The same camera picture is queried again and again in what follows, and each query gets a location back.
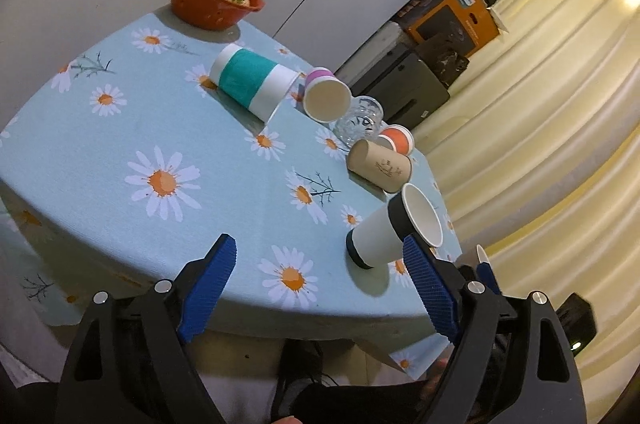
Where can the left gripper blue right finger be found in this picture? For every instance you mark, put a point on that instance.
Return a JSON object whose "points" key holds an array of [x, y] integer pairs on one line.
{"points": [[437, 299]]}

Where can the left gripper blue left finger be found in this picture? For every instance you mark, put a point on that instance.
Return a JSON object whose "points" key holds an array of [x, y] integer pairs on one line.
{"points": [[200, 285]]}

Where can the black and white paper cup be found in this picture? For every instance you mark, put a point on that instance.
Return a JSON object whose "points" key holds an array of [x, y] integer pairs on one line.
{"points": [[378, 239]]}

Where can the brown kraft paper cup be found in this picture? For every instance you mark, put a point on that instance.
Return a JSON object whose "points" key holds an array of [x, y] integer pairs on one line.
{"points": [[386, 169]]}

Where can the orange and white paper cup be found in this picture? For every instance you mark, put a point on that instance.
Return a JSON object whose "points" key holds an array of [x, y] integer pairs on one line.
{"points": [[397, 138]]}

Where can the clear glass cup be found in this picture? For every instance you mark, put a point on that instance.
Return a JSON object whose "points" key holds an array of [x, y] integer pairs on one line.
{"points": [[362, 120]]}

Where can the teal and white paper cup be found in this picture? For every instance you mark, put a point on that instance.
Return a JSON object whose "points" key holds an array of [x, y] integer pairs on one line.
{"points": [[255, 82]]}

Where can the pink and white paper cup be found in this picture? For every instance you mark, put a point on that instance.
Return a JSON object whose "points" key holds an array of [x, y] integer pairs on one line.
{"points": [[326, 98]]}

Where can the blue daisy tablecloth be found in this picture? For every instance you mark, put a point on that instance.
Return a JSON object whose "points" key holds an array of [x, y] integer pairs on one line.
{"points": [[127, 164]]}

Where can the cream curtain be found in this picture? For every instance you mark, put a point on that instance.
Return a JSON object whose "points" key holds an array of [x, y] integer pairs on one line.
{"points": [[537, 156]]}

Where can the dark brown handbag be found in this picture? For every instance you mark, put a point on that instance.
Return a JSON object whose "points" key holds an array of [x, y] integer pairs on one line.
{"points": [[441, 57]]}

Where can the orange cardboard box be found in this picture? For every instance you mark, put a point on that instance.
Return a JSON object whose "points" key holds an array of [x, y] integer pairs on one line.
{"points": [[467, 24]]}

